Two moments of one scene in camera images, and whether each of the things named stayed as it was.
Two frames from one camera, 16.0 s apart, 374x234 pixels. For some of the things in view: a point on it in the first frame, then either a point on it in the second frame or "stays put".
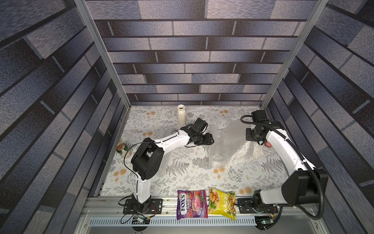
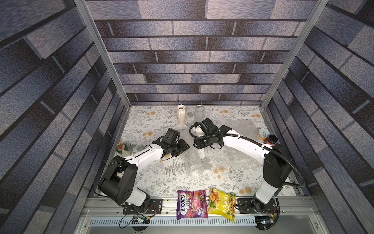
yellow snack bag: (221, 203) stays put
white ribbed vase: (181, 114) stays put
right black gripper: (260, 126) → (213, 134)
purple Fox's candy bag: (192, 204) stays put
